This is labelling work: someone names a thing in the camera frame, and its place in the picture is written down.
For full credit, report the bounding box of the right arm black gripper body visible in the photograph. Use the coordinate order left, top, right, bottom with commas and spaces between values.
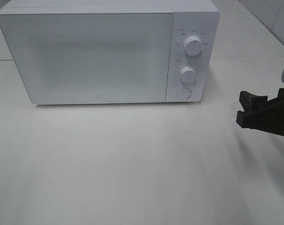
273, 88, 284, 136

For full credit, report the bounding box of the round white door button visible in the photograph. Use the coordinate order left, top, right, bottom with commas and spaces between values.
177, 88, 192, 99

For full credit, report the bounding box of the white timer knob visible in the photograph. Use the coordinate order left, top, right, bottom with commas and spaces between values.
179, 66, 197, 83

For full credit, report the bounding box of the white microwave door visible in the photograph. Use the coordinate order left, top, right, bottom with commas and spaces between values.
0, 13, 173, 105

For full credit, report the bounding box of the upper white power knob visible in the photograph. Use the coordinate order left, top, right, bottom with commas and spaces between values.
183, 34, 203, 56

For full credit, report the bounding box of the white microwave oven body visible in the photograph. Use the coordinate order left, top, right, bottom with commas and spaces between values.
0, 0, 220, 104

